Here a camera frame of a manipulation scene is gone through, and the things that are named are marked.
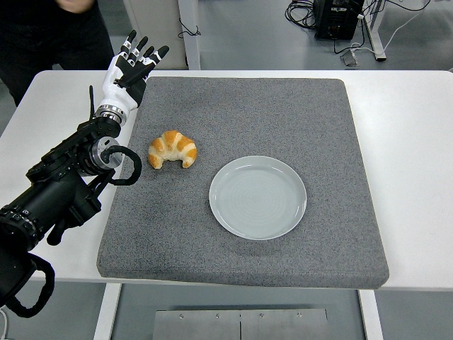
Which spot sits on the clear plastic holder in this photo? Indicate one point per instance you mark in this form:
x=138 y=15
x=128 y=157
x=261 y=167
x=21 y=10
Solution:
x=349 y=59

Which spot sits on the white desk leg with foot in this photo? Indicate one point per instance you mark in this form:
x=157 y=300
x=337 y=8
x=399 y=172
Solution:
x=375 y=32

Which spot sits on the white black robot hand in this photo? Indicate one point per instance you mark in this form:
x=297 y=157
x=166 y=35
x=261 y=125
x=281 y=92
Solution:
x=118 y=93

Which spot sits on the white table leg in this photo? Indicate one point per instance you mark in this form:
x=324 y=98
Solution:
x=371 y=315
x=106 y=311

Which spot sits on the person's hand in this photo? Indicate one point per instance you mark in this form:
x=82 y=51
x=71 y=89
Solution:
x=76 y=5

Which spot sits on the person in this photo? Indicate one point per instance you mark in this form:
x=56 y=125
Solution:
x=53 y=39

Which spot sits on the grey felt mat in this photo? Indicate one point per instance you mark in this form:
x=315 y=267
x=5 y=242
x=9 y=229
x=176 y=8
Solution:
x=247 y=117

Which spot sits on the light grey round plate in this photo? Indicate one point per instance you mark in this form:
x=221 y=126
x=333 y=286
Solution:
x=258 y=198

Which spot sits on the white cabinet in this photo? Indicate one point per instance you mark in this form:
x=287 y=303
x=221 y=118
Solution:
x=155 y=17

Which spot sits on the golden croissant bread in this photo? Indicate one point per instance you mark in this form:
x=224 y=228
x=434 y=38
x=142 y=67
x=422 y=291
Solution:
x=173 y=145

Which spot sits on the black computer case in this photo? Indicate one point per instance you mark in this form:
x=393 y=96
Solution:
x=336 y=21

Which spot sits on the white desk post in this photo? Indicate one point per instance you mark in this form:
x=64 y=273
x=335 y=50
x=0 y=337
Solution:
x=191 y=49

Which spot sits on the grey metal plate with screws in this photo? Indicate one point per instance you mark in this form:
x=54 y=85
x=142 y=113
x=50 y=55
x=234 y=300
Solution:
x=240 y=324

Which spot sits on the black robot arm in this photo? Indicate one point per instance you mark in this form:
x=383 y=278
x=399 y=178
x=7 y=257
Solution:
x=53 y=191

